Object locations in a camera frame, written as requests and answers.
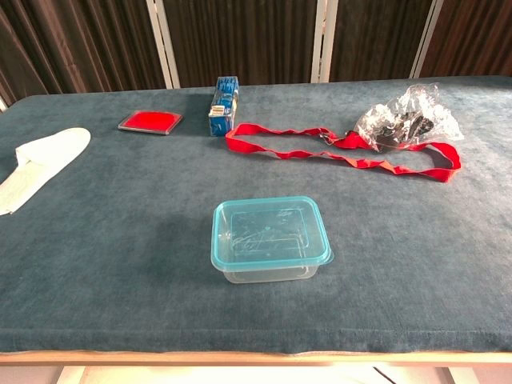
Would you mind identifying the white screen frame post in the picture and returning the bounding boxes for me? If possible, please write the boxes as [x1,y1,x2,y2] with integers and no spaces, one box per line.
[409,0,446,79]
[310,0,339,84]
[145,0,181,90]

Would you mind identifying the clear bag of black parts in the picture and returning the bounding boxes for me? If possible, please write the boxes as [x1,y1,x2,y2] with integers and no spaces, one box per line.
[353,82,465,154]

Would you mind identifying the white disposable slipper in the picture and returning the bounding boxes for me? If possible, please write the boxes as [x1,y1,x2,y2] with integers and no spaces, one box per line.
[0,127,92,217]

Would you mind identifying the brown pleated curtain panel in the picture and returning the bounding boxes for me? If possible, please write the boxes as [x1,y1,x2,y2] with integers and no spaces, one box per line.
[0,0,166,106]
[328,0,435,83]
[162,0,321,87]
[418,0,512,78]

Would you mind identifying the red ink pad case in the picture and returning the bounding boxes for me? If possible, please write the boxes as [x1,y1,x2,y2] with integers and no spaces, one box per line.
[118,110,183,137]

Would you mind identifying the translucent blue plastic container lid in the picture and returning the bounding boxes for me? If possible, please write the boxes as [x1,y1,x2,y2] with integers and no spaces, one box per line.
[210,195,335,274]

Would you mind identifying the clear plastic container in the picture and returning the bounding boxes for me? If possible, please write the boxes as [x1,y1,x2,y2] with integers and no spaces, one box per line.
[215,255,323,286]

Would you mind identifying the blue grey velvet table cloth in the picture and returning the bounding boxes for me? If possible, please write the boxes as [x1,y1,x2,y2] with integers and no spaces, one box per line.
[0,74,512,355]

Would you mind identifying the blue cardboard carton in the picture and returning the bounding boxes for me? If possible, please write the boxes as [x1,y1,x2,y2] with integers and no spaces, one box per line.
[207,75,240,138]

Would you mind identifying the red ribbon lanyard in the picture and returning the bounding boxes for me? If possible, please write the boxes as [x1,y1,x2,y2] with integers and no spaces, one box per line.
[225,122,462,186]

